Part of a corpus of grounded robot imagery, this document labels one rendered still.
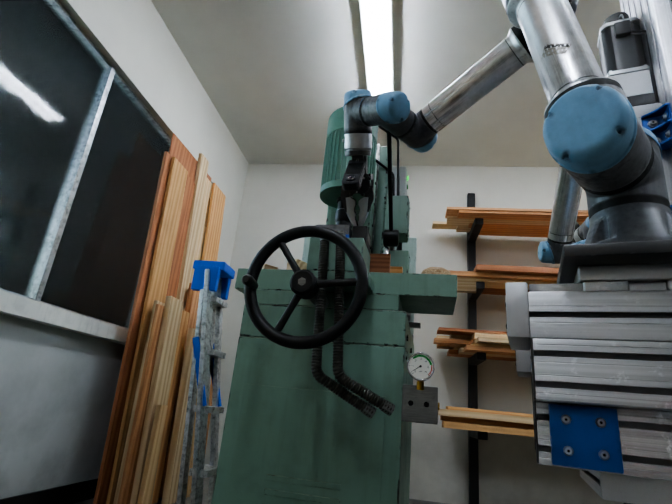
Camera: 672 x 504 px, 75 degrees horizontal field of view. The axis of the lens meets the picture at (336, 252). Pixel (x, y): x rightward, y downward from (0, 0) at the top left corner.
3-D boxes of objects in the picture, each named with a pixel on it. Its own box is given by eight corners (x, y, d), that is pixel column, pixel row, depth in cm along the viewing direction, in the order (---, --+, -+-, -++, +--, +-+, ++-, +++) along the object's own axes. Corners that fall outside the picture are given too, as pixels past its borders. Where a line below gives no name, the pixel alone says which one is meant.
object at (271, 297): (250, 303, 119) (253, 289, 121) (275, 319, 139) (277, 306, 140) (398, 310, 111) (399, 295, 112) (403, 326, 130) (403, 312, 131)
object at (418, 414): (401, 421, 98) (402, 383, 101) (404, 420, 109) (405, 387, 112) (439, 425, 96) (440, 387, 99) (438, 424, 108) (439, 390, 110)
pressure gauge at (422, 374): (405, 388, 98) (406, 351, 101) (406, 389, 101) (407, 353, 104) (434, 390, 96) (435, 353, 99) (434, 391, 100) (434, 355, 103)
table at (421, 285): (218, 278, 113) (222, 256, 115) (260, 305, 141) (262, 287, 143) (460, 287, 100) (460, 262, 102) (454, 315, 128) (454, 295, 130)
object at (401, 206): (383, 233, 155) (386, 195, 160) (386, 242, 163) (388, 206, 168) (408, 233, 153) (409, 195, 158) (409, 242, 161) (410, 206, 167)
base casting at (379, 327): (237, 335, 117) (242, 302, 120) (297, 361, 170) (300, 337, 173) (406, 347, 107) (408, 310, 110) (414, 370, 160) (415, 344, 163)
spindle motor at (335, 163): (313, 187, 137) (323, 105, 148) (325, 211, 153) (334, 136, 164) (369, 186, 133) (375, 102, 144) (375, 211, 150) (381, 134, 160)
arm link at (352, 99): (358, 86, 110) (336, 92, 117) (358, 131, 112) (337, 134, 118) (380, 90, 115) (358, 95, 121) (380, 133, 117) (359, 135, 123)
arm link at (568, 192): (568, 115, 127) (542, 269, 145) (609, 115, 125) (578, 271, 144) (556, 112, 137) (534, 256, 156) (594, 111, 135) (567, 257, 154)
